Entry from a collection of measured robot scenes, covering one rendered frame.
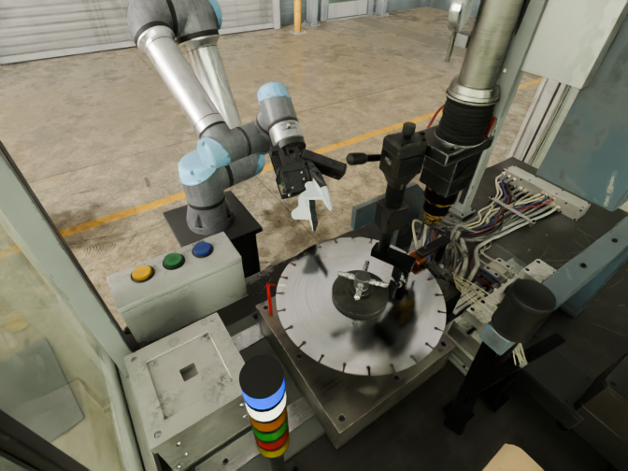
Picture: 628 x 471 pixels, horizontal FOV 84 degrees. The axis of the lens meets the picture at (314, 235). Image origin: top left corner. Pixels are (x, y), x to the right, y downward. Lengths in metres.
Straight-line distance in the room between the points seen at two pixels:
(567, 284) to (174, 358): 0.70
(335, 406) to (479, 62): 0.59
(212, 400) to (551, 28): 0.72
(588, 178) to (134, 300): 0.82
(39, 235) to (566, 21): 0.71
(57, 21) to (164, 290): 5.63
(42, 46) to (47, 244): 5.79
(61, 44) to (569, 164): 6.14
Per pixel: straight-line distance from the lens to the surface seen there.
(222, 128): 0.90
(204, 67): 1.10
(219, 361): 0.70
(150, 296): 0.83
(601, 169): 0.59
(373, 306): 0.68
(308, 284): 0.71
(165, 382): 0.71
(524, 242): 1.29
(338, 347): 0.64
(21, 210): 0.57
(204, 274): 0.84
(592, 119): 0.58
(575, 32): 0.56
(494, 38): 0.56
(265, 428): 0.45
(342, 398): 0.71
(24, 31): 6.29
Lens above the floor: 1.50
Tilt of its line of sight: 43 degrees down
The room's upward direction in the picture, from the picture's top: 1 degrees clockwise
